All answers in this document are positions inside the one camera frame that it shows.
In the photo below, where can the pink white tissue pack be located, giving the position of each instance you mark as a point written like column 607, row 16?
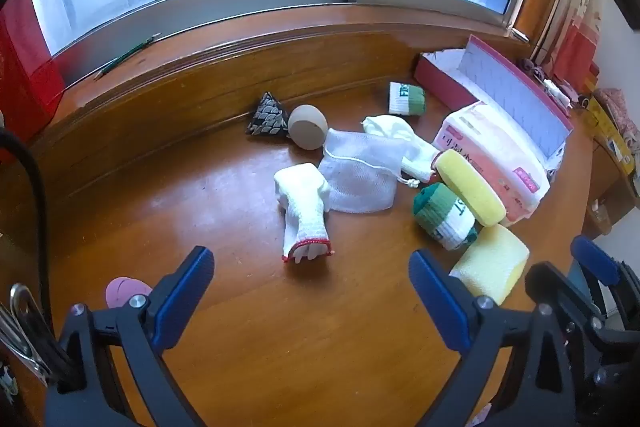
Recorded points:
column 500, row 147

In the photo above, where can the yellow block sponge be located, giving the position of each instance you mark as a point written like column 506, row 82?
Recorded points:
column 492, row 264

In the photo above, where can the green pencil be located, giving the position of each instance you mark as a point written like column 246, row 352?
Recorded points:
column 127, row 56

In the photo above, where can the red cardboard box white lining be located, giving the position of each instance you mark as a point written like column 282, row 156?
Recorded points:
column 505, row 87

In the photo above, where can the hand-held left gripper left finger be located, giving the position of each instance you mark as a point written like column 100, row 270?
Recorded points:
column 182, row 292

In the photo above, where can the red white curtain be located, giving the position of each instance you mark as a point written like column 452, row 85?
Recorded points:
column 575, row 52

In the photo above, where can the green white sock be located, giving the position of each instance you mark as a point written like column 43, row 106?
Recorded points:
column 440, row 212
column 407, row 99

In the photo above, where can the oblong yellow sponge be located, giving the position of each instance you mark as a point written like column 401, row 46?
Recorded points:
column 470, row 187

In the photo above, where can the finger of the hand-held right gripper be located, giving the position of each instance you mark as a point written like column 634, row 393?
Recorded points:
column 550, row 282
column 595, row 257

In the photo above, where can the pink round pad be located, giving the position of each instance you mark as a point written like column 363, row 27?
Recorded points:
column 122, row 289

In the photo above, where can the black patterned triangular pouch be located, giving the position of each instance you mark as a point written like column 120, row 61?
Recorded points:
column 267, row 117

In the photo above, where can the white charger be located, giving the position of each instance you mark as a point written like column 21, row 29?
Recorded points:
column 520, row 33

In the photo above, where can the red bag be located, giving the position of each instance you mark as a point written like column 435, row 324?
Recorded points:
column 25, row 72

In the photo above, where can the white tissue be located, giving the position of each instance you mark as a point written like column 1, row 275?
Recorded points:
column 555, row 86

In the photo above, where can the yellow box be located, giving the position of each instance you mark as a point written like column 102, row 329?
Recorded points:
column 607, row 127

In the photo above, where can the purple yarn ball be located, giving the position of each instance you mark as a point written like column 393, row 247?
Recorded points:
column 539, row 71
column 526, row 65

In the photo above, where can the white mesh bag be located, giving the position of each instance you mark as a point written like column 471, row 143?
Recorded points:
column 357, row 177

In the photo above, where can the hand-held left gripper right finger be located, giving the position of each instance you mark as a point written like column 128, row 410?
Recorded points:
column 440, row 297

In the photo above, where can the teardrop makeup sponge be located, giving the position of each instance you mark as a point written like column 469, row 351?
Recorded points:
column 307, row 127

